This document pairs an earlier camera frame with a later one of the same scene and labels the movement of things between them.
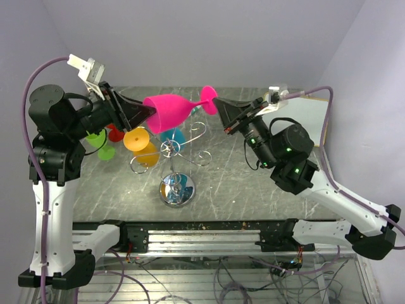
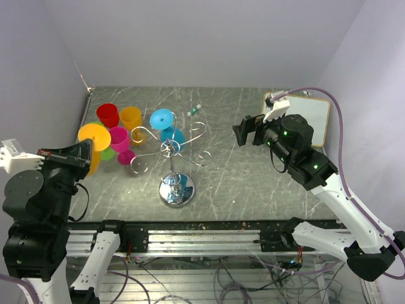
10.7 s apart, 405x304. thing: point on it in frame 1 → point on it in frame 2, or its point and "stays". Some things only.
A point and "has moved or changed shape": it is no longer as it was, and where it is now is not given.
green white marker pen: (195, 108) stays
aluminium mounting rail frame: (229, 261) stays
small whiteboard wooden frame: (310, 113) stays
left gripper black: (124, 113) → (78, 154)
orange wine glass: (137, 140) → (100, 138)
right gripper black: (228, 109) → (249, 125)
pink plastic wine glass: (171, 111) → (120, 143)
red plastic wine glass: (114, 135) has moved or changed shape
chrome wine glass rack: (176, 189) stays
